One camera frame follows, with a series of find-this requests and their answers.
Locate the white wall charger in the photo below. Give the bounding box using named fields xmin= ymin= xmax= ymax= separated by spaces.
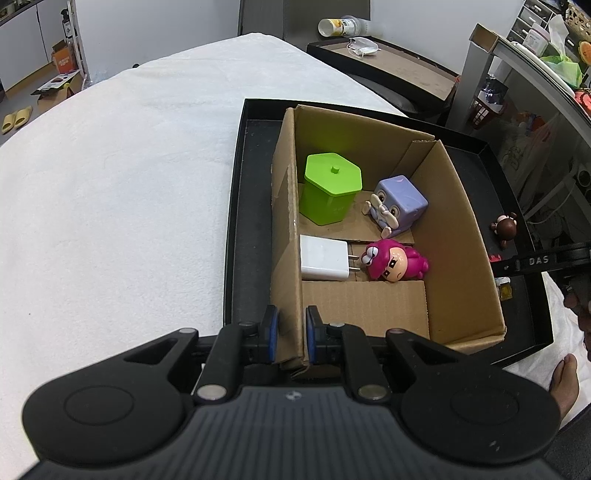
xmin=299 ymin=234 xmax=362 ymax=281

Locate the flat cardboard box with picture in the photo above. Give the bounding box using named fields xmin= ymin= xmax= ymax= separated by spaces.
xmin=31 ymin=69 xmax=85 ymax=112

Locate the person's right hand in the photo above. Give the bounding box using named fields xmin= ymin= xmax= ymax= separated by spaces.
xmin=563 ymin=281 xmax=591 ymax=334

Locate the white face mask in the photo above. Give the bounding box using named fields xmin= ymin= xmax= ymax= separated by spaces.
xmin=346 ymin=37 xmax=380 ymax=58

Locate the grey glass-top table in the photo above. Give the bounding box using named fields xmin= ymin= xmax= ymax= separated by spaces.
xmin=445 ymin=25 xmax=591 ymax=222

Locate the white plastic jar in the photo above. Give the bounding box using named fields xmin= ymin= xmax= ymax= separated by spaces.
xmin=525 ymin=25 xmax=549 ymax=57

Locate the open narrow cardboard box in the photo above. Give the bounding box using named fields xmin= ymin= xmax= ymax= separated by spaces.
xmin=468 ymin=24 xmax=502 ymax=52

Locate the purple cube figurine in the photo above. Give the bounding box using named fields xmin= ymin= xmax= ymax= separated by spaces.
xmin=361 ymin=174 xmax=429 ymax=239

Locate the green hexagonal lidded container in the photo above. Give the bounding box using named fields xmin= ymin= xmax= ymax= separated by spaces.
xmin=299 ymin=152 xmax=363 ymax=226

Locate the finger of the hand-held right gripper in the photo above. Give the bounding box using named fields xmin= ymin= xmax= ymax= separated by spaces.
xmin=490 ymin=255 xmax=552 ymax=276

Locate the clear plastic drink bottle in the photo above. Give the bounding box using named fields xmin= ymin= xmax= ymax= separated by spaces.
xmin=318 ymin=16 xmax=386 ymax=38

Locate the person's foot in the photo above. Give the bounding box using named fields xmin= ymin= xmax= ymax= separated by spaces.
xmin=549 ymin=354 xmax=581 ymax=418

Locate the clear printed plastic bag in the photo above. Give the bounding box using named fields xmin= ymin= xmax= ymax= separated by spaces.
xmin=496 ymin=113 xmax=578 ymax=208

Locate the black shallow tray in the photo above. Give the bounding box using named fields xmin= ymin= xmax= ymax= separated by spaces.
xmin=222 ymin=98 xmax=555 ymax=370

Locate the wicker basket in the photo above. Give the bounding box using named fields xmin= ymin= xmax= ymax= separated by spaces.
xmin=566 ymin=4 xmax=591 ymax=28

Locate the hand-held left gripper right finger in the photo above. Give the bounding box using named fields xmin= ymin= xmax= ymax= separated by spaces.
xmin=305 ymin=305 xmax=462 ymax=402

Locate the brown bear figurine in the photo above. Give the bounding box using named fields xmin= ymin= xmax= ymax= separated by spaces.
xmin=490 ymin=212 xmax=519 ymax=250

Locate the brown cardboard box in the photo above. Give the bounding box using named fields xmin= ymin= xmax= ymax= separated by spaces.
xmin=270 ymin=105 xmax=508 ymax=370

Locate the red lantern toy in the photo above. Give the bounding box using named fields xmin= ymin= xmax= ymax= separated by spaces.
xmin=467 ymin=97 xmax=500 ymax=132

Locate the black tray with cardboard liner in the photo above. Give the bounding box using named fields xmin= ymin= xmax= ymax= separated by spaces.
xmin=307 ymin=38 xmax=462 ymax=121

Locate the pink doll figurine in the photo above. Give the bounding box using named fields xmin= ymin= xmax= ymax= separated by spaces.
xmin=361 ymin=239 xmax=430 ymax=281

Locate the green tissue box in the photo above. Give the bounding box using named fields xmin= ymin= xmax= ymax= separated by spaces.
xmin=541 ymin=16 xmax=585 ymax=88

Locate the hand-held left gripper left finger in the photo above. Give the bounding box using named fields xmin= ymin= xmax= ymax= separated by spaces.
xmin=122 ymin=305 xmax=280 ymax=402

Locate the white drawer organizer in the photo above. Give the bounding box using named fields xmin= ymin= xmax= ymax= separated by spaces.
xmin=510 ymin=0 xmax=571 ymax=35

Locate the orange carton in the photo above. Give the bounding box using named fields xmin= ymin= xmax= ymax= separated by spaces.
xmin=51 ymin=41 xmax=77 ymax=75

